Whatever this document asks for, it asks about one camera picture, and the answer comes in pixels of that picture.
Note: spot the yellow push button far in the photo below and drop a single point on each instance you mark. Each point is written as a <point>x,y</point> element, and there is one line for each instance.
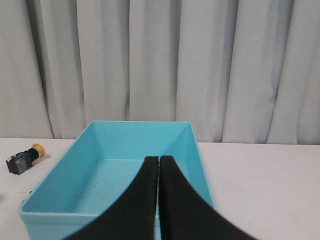
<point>20,162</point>

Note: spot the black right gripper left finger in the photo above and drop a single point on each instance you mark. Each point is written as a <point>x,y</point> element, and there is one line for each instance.
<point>132,216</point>

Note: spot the grey curtain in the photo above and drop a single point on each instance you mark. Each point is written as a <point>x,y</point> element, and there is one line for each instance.
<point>241,71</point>

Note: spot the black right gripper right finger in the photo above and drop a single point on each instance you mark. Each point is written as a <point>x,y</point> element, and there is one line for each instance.
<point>184,214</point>

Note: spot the light blue plastic box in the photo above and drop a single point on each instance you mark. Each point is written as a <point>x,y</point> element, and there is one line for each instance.
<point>100,165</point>

